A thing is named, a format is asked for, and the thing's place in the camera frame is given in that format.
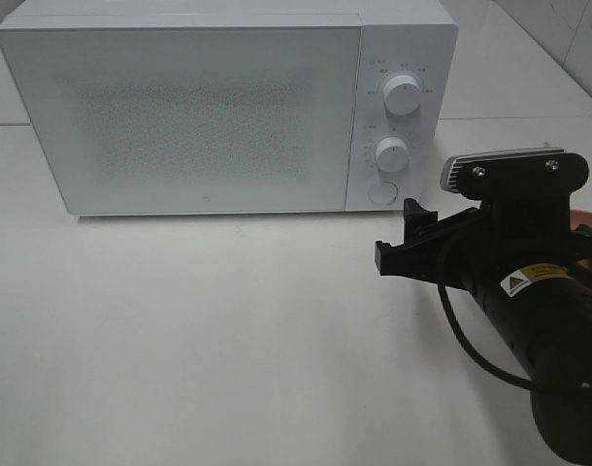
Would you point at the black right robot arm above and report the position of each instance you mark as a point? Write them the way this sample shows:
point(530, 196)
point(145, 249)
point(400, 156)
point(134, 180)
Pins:
point(543, 312)

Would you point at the pink round plate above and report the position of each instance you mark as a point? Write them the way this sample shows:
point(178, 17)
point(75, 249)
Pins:
point(579, 217)

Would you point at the white microwave oven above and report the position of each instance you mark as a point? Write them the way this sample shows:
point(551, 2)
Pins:
point(416, 37)

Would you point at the white microwave knob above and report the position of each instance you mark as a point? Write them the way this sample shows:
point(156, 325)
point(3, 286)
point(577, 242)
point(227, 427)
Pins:
point(392, 154)
point(401, 94)

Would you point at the lower white microwave knob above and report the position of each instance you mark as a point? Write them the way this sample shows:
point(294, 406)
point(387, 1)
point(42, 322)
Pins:
point(392, 154)

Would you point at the white microwave door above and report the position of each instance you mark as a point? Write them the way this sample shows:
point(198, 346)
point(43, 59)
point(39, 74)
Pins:
point(174, 121)

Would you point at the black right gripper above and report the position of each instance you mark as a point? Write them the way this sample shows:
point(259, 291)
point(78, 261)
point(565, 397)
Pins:
point(496, 237)

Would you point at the round white door button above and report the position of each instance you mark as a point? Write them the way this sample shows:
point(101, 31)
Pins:
point(383, 193)

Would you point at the upper white microwave knob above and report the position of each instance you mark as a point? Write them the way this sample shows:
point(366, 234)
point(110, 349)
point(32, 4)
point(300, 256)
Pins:
point(401, 94)

